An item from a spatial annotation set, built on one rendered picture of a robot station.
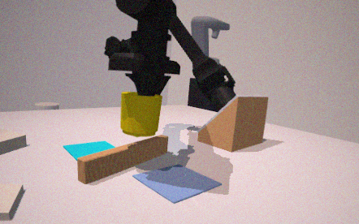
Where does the tan wooden plank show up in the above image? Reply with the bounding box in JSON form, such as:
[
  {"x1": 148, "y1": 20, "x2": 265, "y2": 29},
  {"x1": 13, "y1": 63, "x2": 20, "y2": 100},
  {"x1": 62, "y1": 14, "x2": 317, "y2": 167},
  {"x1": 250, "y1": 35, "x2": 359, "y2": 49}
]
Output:
[{"x1": 77, "y1": 135, "x2": 168, "y2": 184}]

